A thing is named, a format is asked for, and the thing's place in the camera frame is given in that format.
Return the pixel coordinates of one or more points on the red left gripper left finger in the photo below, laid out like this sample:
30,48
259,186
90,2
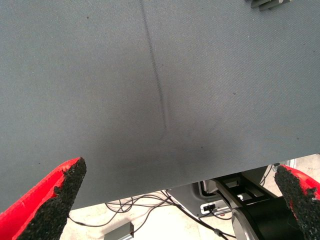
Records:
30,215

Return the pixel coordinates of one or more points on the grey power strip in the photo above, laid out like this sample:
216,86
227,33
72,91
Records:
120,233

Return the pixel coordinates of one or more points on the black frame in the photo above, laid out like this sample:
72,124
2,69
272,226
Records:
233,191

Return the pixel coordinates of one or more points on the dark grey table cloth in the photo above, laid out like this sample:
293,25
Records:
160,75

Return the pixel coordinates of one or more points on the aluminium frame profile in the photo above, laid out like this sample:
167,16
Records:
292,163

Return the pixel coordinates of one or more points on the small steel planetary gear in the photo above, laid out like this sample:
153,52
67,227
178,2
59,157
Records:
270,4

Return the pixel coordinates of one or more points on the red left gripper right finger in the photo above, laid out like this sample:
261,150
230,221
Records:
305,200

